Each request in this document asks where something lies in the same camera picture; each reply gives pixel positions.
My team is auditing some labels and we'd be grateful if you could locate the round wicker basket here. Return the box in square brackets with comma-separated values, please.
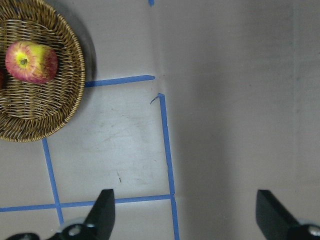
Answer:
[0, 0, 86, 142]

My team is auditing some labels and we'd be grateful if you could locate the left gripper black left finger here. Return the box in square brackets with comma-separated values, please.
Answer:
[50, 189, 116, 240]

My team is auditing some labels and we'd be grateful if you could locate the dark red apple in basket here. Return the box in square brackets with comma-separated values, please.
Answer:
[0, 69, 5, 89]

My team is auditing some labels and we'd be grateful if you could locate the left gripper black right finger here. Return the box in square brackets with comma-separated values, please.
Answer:
[255, 189, 320, 240]

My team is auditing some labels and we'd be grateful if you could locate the red yellow apple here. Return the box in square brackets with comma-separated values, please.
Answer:
[5, 40, 58, 84]

